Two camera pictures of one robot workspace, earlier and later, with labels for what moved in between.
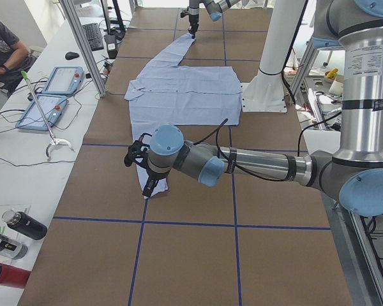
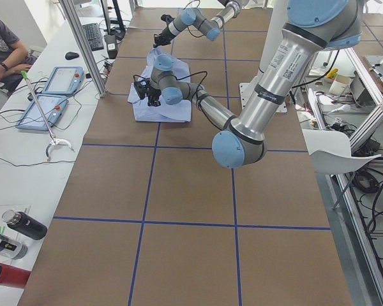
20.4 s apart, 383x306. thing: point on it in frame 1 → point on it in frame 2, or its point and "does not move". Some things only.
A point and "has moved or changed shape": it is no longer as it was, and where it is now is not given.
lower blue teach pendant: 52,106 does not move
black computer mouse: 71,55 does not move
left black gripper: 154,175 → 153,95
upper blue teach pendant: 64,80 does not move
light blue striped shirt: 165,93 has moved or changed shape
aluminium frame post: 72,19 does not move
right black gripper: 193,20 → 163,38
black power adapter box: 112,46 does not move
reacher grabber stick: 55,141 does not move
